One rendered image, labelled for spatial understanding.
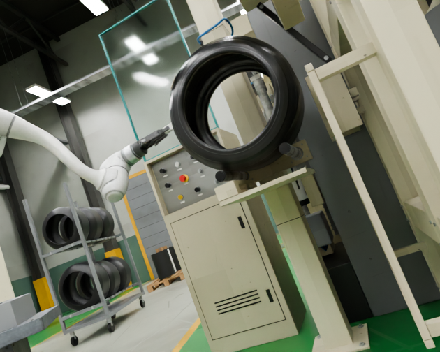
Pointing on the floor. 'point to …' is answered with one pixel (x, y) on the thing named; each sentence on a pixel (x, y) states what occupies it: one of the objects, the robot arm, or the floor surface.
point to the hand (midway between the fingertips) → (170, 127)
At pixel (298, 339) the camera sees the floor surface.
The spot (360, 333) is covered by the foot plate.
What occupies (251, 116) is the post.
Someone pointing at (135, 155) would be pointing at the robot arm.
